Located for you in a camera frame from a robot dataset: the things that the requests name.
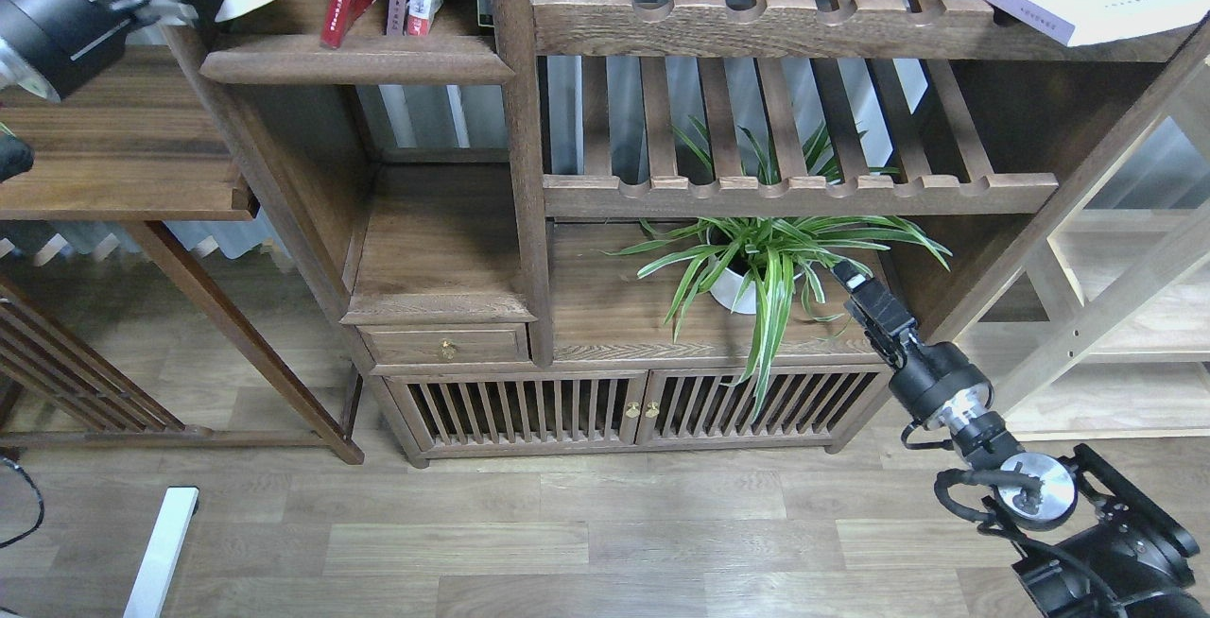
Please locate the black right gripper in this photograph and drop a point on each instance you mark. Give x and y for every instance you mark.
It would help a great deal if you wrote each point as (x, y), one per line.
(936, 383)

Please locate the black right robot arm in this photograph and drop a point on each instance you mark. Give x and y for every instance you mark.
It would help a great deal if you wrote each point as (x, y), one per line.
(1091, 543)

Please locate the spider plant in white pot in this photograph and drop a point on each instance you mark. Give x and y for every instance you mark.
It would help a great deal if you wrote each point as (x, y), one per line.
(777, 258)

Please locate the dark wooden side table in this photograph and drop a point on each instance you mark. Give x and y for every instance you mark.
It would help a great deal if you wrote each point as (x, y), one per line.
(137, 148)

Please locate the dark wooden bookshelf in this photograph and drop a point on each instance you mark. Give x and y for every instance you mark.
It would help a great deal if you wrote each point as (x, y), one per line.
(455, 202)

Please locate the light wooden shelf frame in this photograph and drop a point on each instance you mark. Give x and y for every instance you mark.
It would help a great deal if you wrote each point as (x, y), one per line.
(1104, 333)

